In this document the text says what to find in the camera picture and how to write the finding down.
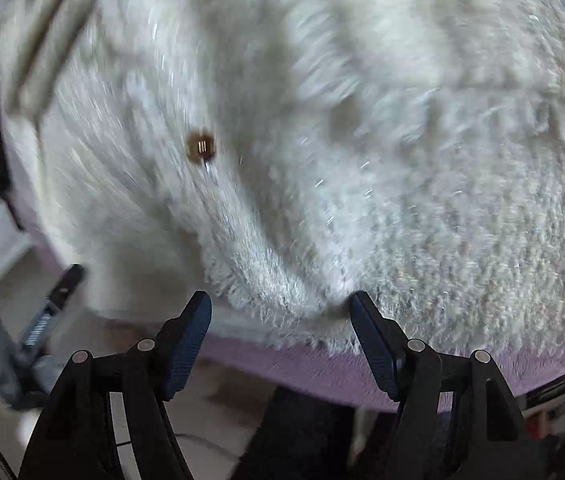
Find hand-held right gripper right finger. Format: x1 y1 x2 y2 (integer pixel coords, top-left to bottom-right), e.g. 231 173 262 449
349 290 548 480

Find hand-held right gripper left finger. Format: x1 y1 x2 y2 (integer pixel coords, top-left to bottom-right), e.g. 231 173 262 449
18 290 213 480

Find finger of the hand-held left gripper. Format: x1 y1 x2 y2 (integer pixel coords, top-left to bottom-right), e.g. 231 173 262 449
45 263 86 312

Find white fluffy knit cardigan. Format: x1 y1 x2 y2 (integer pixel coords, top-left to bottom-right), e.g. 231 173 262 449
0 0 565 361

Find person's black pants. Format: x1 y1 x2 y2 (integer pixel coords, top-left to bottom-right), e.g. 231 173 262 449
232 385 365 480

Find dark printed box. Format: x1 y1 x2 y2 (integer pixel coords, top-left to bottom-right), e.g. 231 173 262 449
522 362 565 436

